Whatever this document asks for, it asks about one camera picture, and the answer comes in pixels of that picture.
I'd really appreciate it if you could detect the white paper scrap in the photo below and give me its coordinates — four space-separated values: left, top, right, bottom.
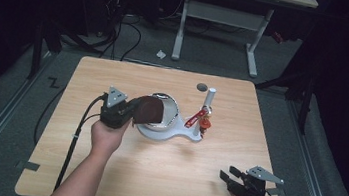
155 49 167 61

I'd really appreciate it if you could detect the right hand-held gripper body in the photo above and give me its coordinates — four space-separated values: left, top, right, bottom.
230 163 287 196

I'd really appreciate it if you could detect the dark metal stand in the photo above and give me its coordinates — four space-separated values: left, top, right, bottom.
26 18 66 84
248 62 318 137

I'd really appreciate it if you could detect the grey tape strip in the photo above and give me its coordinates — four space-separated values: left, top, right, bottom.
265 185 286 196
15 158 42 173

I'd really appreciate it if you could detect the person's left hand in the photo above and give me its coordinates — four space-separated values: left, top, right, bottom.
88 117 132 162

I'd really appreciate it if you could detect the brown soft pouch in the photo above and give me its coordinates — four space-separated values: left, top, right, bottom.
132 93 166 128

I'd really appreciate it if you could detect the small red object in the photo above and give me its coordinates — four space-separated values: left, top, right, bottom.
271 31 285 45

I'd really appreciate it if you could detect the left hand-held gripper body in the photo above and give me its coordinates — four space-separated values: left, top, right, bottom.
97 84 137 132

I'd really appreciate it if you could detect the thin black floor cable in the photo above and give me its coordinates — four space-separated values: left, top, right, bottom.
32 83 67 148

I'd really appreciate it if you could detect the left hand-held gripper cable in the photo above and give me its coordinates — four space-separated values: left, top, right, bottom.
53 88 110 196

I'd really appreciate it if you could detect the white-legged desk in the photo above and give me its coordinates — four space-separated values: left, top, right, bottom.
169 0 319 85

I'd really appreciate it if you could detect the white stand with post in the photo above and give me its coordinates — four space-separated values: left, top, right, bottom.
132 78 218 148

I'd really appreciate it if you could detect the shiny metal bowl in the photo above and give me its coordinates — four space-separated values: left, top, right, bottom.
142 91 182 135

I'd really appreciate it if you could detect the black cable bundle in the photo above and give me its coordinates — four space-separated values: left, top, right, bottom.
96 0 147 64

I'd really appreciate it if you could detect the red keychain with figurine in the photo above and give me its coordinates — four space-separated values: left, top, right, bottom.
183 103 215 140

